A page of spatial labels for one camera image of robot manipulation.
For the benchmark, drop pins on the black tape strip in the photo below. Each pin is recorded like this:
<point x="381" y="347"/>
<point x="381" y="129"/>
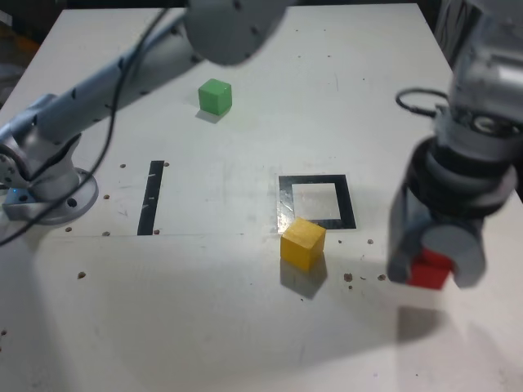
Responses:
<point x="150" y="196"/>

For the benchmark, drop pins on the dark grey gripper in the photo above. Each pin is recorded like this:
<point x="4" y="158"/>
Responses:
<point x="453" y="218"/>

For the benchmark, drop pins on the green cube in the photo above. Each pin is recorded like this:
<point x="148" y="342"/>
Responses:
<point x="214" y="98"/>

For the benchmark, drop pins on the red cube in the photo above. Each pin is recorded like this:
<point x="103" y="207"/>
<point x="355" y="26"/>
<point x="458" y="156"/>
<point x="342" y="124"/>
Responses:
<point x="429" y="275"/>

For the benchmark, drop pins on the yellow cube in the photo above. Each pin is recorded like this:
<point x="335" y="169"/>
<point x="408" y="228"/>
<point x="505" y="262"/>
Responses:
<point x="302" y="245"/>

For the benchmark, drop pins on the black tape square outline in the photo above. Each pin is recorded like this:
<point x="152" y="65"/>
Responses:
<point x="347" y="204"/>

